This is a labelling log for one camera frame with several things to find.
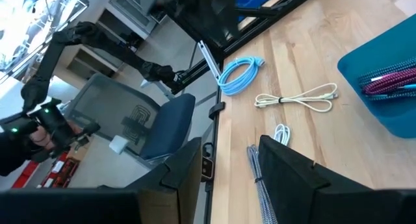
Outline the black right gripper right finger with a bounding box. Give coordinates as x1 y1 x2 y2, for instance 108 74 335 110
257 134 374 224

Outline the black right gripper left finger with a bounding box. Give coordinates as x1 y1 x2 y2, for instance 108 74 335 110
125 136 204 224

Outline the black white braided cable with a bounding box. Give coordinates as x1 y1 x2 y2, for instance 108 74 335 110
246 143 279 224

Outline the small white cable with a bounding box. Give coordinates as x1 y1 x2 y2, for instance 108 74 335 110
272 122 293 147

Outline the cream cable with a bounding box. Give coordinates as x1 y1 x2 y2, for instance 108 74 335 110
254 82 339 114

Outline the light blue cable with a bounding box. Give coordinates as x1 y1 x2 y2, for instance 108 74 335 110
216 56 266 97

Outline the maroon braided cable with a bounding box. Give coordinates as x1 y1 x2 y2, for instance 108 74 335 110
362 67 416 97

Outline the teal braided cable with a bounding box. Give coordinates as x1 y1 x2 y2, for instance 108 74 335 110
358 56 416 103

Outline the person's forearm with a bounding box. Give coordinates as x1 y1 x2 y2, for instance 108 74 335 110
0 132 33 178

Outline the small black table clamp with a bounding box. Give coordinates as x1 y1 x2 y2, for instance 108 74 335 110
200 142 215 183

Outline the blue mesh office chair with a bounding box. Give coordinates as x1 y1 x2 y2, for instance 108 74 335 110
66 72 197 169

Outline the black edge clamp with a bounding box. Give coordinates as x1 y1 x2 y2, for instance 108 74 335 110
207 101 226 120

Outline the red floor toolbox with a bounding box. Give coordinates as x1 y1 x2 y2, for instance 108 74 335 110
11 151 81 190

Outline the dark teal plastic bin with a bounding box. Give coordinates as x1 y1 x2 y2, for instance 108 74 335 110
336 12 416 140

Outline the silver aluminium bar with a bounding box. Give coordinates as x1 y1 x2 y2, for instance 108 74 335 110
197 40 223 83

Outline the person's hand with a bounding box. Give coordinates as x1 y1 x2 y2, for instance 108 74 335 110
29 125 56 152

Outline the beige wooden shelf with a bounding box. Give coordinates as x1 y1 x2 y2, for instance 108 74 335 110
64 44 121 82

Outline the grey metal cabinet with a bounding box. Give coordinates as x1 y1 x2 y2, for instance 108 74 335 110
109 0 160 32

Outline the black leader gripper handle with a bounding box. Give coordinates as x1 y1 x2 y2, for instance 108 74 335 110
0 98 101 163

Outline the black table frame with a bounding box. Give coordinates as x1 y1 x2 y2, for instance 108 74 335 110
174 0 321 224

